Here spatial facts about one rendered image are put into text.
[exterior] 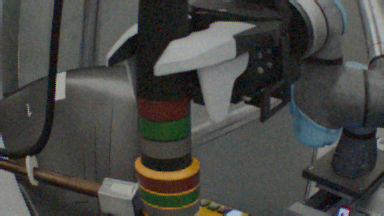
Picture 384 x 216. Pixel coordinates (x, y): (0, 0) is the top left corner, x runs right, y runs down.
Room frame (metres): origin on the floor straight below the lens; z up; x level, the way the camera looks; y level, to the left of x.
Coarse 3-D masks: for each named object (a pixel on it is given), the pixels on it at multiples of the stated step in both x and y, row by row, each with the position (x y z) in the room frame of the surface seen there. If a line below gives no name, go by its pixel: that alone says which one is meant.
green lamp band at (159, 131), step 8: (144, 120) 0.39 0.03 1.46; (184, 120) 0.40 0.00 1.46; (144, 128) 0.39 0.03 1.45; (152, 128) 0.39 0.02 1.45; (160, 128) 0.39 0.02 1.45; (168, 128) 0.39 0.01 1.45; (176, 128) 0.39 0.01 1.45; (184, 128) 0.40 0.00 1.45; (152, 136) 0.39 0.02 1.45; (160, 136) 0.39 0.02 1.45; (168, 136) 0.39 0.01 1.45; (176, 136) 0.39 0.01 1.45
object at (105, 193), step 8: (104, 184) 0.42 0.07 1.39; (112, 184) 0.42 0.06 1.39; (128, 184) 0.42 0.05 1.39; (136, 184) 0.42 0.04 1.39; (104, 192) 0.40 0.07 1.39; (112, 192) 0.41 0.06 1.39; (104, 200) 0.40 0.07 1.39; (112, 200) 0.40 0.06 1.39; (120, 200) 0.40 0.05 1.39; (128, 200) 0.40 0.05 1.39; (136, 200) 0.41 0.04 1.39; (104, 208) 0.40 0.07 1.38; (112, 208) 0.40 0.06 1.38; (120, 208) 0.40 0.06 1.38; (128, 208) 0.40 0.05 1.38; (136, 208) 0.41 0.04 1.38
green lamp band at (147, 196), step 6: (138, 186) 0.40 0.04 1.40; (198, 186) 0.40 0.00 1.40; (138, 192) 0.40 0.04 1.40; (144, 192) 0.39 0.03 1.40; (150, 192) 0.39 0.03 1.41; (192, 192) 0.39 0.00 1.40; (198, 192) 0.40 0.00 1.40; (144, 198) 0.39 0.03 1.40; (150, 198) 0.39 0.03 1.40; (156, 198) 0.39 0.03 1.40; (162, 198) 0.39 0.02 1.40; (168, 198) 0.38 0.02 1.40; (174, 198) 0.39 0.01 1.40; (180, 198) 0.39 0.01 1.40; (186, 198) 0.39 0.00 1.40; (192, 198) 0.39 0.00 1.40; (156, 204) 0.39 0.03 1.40; (162, 204) 0.39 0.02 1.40; (168, 204) 0.39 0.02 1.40; (174, 204) 0.39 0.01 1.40; (180, 204) 0.39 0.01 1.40; (186, 204) 0.39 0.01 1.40
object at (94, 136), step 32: (32, 96) 0.56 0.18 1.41; (96, 96) 0.56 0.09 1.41; (128, 96) 0.56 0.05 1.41; (0, 128) 0.54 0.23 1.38; (32, 128) 0.54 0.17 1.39; (64, 128) 0.53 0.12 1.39; (96, 128) 0.53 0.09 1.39; (128, 128) 0.54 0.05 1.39; (64, 160) 0.51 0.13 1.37; (96, 160) 0.51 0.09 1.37; (128, 160) 0.51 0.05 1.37; (32, 192) 0.49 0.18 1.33; (64, 192) 0.48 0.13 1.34
